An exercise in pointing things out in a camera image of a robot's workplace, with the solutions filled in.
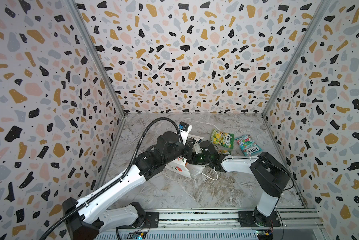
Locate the white floral paper bag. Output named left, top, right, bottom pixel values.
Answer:
left=165, top=135, right=218, bottom=181

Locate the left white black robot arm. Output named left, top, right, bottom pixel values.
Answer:
left=63, top=132, right=195, bottom=240

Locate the left small circuit board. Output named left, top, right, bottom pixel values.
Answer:
left=126, top=232, right=146, bottom=240

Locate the green lemon candy packet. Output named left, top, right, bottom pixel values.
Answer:
left=210, top=129, right=234, bottom=149

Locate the left corner aluminium post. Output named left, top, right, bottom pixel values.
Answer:
left=66, top=1, right=125, bottom=119

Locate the teal mint blossom candy packet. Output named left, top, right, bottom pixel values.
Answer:
left=234, top=135, right=262, bottom=157

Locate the black corrugated cable conduit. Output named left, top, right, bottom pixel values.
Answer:
left=38, top=116, right=181, bottom=240

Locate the corner aluminium post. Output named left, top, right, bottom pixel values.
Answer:
left=66, top=1, right=125, bottom=119
left=261, top=0, right=330, bottom=119

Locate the right corner aluminium post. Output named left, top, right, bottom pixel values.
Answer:
left=261, top=0, right=330, bottom=119

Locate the small circuit board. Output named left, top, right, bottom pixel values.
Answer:
left=126, top=232, right=146, bottom=240
left=256, top=231, right=273, bottom=240

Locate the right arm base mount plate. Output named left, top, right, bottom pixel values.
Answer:
left=237, top=210, right=281, bottom=228

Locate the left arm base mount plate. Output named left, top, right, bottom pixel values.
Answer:
left=119, top=212, right=160, bottom=230

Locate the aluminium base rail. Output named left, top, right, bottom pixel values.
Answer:
left=93, top=209, right=330, bottom=240

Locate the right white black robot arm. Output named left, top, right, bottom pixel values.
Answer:
left=182, top=141, right=291, bottom=220

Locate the right small circuit board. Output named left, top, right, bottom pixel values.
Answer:
left=256, top=231, right=273, bottom=240

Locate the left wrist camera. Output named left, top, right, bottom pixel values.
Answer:
left=179, top=122, right=192, bottom=145

